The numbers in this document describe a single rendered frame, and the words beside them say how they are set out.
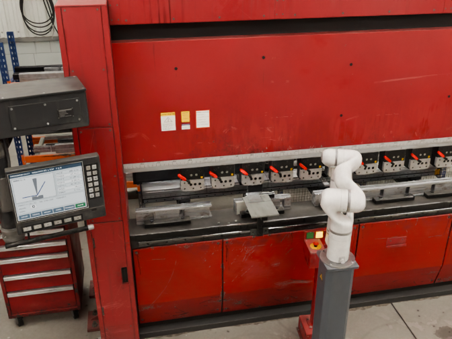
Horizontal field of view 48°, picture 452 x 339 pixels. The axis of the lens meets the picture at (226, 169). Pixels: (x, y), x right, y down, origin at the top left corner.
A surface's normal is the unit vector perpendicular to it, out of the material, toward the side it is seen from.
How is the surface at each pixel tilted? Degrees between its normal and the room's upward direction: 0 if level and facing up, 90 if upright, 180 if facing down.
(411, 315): 0
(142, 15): 90
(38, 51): 90
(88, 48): 90
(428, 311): 0
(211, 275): 90
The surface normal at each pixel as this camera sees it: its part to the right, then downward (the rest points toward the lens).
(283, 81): 0.20, 0.43
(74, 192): 0.43, 0.40
